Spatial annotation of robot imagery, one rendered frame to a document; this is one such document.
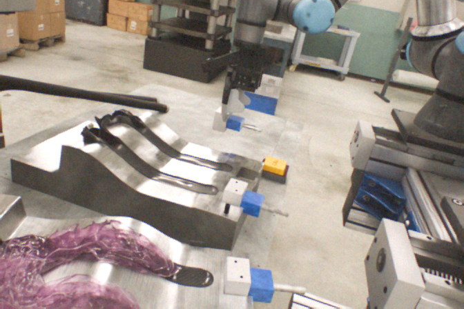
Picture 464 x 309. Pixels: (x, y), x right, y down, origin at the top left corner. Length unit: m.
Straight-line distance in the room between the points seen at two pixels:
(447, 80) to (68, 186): 0.87
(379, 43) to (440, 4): 6.20
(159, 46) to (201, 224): 4.20
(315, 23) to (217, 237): 0.46
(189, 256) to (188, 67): 4.17
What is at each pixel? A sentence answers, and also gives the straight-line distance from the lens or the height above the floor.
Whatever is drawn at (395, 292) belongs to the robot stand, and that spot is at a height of 0.97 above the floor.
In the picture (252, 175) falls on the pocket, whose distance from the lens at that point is 0.84.
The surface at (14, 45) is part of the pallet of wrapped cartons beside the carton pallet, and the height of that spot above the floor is 0.15.
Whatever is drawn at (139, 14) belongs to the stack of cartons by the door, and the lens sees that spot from 7.35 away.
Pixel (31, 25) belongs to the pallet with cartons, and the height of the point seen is 0.33.
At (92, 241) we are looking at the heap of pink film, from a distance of 0.55.
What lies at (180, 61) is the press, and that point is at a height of 0.21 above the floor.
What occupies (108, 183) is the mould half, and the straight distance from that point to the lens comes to 0.74.
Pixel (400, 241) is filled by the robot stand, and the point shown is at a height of 0.99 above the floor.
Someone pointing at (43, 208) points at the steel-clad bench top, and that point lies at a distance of 0.82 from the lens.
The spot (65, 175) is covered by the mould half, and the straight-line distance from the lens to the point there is 0.80.
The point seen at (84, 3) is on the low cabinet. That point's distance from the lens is 7.72.
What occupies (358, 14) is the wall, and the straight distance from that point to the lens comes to 7.11.
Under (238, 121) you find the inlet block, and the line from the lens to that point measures 0.95.
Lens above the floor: 1.28
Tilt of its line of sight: 23 degrees down
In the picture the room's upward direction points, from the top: 11 degrees clockwise
